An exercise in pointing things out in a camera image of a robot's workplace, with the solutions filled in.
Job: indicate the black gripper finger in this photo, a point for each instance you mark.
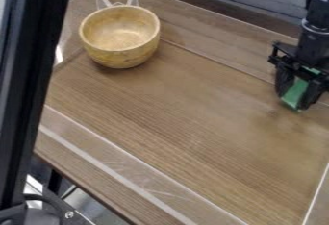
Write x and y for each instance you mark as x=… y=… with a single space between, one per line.
x=316 y=87
x=284 y=80

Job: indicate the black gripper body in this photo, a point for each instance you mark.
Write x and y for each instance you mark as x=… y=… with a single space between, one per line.
x=308 y=62

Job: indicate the green rectangular block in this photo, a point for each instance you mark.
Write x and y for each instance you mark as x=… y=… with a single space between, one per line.
x=292 y=96

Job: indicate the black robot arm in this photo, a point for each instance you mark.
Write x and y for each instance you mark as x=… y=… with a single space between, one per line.
x=315 y=26

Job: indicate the light wooden bowl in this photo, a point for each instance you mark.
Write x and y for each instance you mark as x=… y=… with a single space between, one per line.
x=121 y=36

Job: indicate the black table leg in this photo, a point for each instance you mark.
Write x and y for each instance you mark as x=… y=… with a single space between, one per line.
x=56 y=182

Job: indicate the clear acrylic tray wall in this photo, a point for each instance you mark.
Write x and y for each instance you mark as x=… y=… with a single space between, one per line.
x=184 y=141

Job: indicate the black metal base plate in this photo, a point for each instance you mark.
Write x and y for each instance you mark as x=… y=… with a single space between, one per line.
x=66 y=214

